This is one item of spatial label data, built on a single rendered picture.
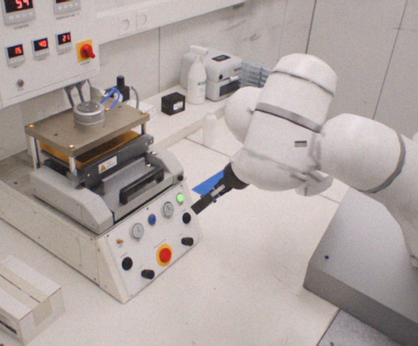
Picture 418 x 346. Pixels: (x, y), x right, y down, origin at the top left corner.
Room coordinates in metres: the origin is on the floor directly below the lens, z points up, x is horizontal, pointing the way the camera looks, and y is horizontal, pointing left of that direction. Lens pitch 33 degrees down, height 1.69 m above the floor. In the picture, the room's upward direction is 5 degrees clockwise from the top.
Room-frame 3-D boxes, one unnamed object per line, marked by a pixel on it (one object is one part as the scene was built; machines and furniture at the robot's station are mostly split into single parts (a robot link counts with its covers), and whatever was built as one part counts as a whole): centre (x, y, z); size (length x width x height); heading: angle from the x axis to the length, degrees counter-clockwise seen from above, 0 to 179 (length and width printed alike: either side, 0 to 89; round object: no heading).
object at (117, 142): (1.09, 0.32, 1.07); 0.22 x 0.17 x 0.10; 146
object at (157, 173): (0.98, 0.17, 0.99); 0.15 x 0.02 x 0.04; 146
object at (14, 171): (1.11, 0.35, 0.93); 0.46 x 0.35 x 0.01; 56
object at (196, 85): (1.94, 0.08, 0.92); 0.09 x 0.08 x 0.25; 63
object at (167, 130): (1.83, 0.19, 0.77); 0.84 x 0.30 x 0.04; 147
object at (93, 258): (1.10, 0.31, 0.84); 0.53 x 0.37 x 0.17; 56
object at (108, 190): (1.06, 0.28, 0.97); 0.30 x 0.22 x 0.08; 56
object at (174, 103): (1.82, 0.17, 0.83); 0.09 x 0.06 x 0.07; 139
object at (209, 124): (1.65, 0.01, 0.82); 0.05 x 0.05 x 0.14
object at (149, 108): (1.62, 0.33, 0.83); 0.23 x 0.12 x 0.07; 156
